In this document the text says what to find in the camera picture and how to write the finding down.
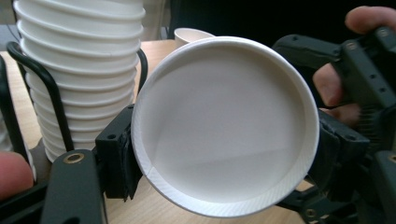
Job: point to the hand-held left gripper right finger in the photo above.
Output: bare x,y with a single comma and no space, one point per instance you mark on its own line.
342,155

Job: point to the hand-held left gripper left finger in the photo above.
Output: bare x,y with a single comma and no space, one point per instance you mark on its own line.
74,193

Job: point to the black double cup holder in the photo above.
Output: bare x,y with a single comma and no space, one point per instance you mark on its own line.
58,109

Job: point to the white paper cup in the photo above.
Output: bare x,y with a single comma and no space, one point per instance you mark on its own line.
186,35
224,124

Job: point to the tall stack of white cups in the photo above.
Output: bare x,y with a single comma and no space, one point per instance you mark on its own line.
81,62

